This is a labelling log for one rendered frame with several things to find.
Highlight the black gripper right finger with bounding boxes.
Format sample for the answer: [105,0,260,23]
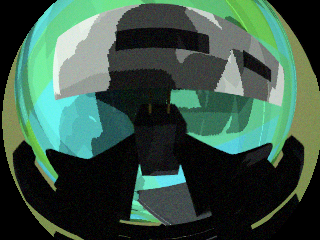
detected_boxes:
[180,133,273,217]

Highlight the black two-prong plug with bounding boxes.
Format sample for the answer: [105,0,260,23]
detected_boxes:
[133,89,187,176]

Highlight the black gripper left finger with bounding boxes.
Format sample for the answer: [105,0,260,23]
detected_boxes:
[45,133,140,221]

